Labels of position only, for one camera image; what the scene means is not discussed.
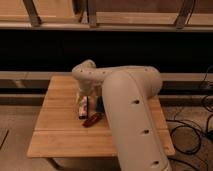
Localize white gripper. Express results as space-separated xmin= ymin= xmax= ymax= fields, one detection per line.
xmin=76 ymin=87 xmax=97 ymax=115

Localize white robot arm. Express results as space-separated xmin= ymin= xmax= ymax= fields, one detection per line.
xmin=72 ymin=60 xmax=172 ymax=171

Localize blue rectangular block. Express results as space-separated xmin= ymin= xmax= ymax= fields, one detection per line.
xmin=96 ymin=97 xmax=104 ymax=113

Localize dark red brown object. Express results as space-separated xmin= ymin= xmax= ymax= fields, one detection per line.
xmin=83 ymin=113 xmax=102 ymax=127

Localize wooden table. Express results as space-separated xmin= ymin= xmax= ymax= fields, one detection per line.
xmin=26 ymin=75 xmax=176 ymax=159

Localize black floor cables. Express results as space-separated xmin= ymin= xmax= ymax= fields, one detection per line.
xmin=165 ymin=66 xmax=213 ymax=171

